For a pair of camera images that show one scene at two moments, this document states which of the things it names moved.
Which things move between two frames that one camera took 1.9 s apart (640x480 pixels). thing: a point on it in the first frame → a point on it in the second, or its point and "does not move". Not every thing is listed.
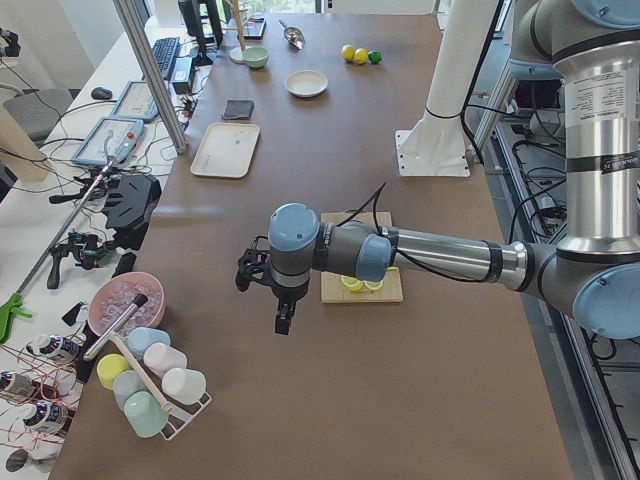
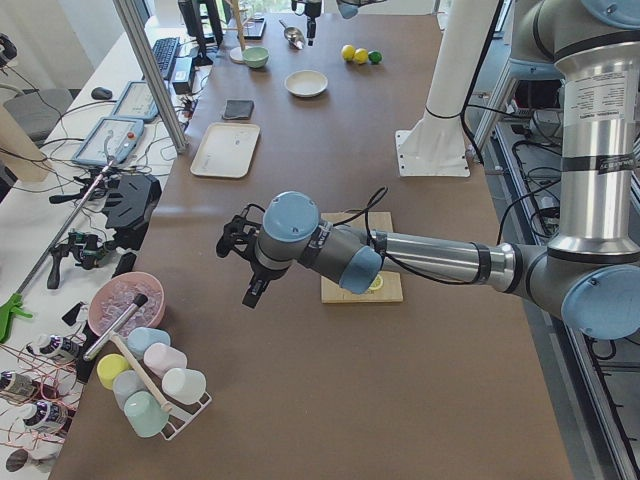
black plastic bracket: [131, 198] does not move
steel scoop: [293, 35] does not move
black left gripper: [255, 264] → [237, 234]
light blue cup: [140, 338] does not move
